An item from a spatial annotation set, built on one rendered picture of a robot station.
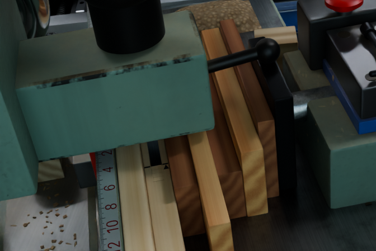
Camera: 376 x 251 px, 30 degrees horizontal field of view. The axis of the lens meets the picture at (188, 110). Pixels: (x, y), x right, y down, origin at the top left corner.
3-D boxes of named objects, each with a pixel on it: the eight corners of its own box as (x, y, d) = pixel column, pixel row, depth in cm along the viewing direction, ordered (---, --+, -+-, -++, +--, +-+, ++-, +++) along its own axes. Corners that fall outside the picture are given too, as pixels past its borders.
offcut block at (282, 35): (296, 56, 72) (295, 25, 69) (299, 74, 69) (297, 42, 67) (256, 60, 72) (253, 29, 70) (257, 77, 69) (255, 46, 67)
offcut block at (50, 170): (28, 162, 79) (17, 131, 77) (65, 155, 79) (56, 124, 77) (26, 185, 76) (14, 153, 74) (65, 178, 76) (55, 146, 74)
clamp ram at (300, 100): (371, 174, 56) (374, 81, 51) (279, 191, 56) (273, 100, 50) (335, 108, 63) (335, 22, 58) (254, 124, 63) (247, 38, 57)
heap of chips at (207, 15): (262, 29, 77) (261, 14, 76) (172, 46, 76) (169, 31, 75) (248, 0, 82) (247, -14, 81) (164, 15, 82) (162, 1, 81)
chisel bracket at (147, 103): (219, 146, 54) (206, 53, 49) (38, 180, 53) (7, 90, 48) (203, 92, 60) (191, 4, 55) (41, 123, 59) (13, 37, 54)
